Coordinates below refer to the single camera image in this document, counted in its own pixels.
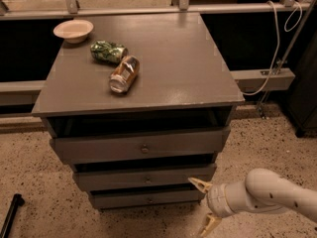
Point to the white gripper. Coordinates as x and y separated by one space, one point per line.
215 199

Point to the grey drawer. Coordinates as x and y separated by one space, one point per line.
98 149
141 196
142 178

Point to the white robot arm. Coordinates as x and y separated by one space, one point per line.
262 191

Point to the grey top drawer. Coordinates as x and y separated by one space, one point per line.
98 149

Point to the grey bottom drawer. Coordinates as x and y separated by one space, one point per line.
141 196

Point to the grey wooden drawer cabinet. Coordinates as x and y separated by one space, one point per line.
146 120

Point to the diagonal metal rod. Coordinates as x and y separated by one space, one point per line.
305 8

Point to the dark cabinet at right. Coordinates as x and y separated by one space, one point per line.
301 102

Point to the orange soda can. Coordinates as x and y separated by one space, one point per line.
124 75

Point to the green soda can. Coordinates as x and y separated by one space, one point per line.
108 51

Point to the black bar on floor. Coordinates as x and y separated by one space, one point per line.
16 202

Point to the white ceramic bowl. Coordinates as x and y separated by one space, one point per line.
73 31

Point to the grey metal railing frame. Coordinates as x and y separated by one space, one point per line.
132 9

